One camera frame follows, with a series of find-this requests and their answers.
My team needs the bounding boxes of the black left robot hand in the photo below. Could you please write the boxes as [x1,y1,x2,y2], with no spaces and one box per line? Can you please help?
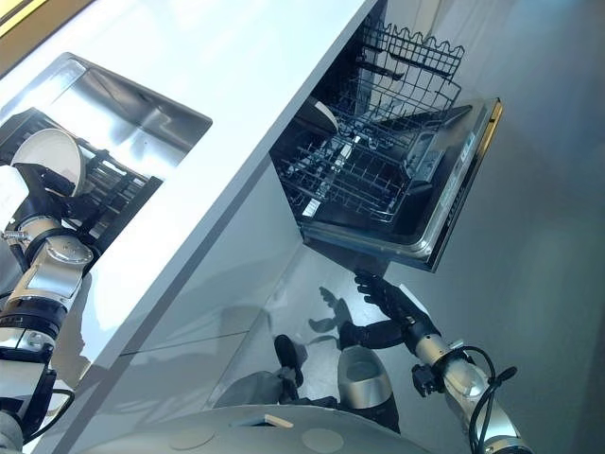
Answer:
[0,165,92,224]

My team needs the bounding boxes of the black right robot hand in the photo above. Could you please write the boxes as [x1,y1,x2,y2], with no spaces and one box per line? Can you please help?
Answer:
[338,267,429,352]

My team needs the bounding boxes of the white round plate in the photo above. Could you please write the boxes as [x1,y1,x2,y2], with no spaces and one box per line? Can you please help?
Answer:
[9,128,89,200]

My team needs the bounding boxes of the open dishwasher door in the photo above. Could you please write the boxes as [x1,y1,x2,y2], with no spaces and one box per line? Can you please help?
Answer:
[299,96,504,274]

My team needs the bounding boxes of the black dish drying rack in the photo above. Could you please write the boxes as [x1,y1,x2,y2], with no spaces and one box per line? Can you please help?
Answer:
[0,107,163,259]

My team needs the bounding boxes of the silver right robot leg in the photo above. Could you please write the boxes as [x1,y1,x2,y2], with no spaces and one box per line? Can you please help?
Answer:
[337,344,404,435]

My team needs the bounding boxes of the dark left robot leg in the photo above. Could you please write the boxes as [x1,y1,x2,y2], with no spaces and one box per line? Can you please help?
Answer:
[212,333,314,409]

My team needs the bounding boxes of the stainless steel sink basin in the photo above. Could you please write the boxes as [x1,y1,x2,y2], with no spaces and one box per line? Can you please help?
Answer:
[0,51,215,259]

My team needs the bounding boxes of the grey detergent dispenser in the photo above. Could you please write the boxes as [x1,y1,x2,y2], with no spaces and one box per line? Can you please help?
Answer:
[401,131,448,183]

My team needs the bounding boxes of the grey cabinet front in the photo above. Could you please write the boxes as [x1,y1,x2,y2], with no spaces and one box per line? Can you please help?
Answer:
[56,153,304,454]

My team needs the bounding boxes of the grey robot torso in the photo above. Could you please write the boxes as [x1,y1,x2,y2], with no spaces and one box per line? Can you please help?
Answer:
[78,400,475,454]

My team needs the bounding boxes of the dark wire plate rack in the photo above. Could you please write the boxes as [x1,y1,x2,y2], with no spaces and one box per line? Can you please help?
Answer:
[272,101,475,229]

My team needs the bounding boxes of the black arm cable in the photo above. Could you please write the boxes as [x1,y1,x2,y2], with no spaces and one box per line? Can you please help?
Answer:
[409,346,519,454]

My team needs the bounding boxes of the dark wire rack wavy rim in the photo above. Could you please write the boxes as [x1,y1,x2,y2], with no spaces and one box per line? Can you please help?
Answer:
[353,20,467,125]

